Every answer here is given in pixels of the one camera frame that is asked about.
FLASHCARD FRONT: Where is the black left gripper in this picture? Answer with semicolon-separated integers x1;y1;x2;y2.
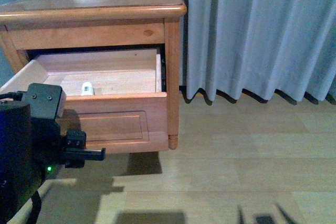
31;118;106;168

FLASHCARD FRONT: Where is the wooden drawer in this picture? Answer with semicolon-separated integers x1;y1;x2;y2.
1;48;169;154

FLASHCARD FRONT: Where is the white medicine bottle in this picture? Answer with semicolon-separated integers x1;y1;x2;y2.
81;81;95;95

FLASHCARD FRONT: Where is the wooden nightstand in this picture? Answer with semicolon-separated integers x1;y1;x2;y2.
1;0;187;150

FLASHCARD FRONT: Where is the grey curtain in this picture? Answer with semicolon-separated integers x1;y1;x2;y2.
0;0;336;103

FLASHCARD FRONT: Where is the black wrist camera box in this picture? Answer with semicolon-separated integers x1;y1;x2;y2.
22;83;67;120

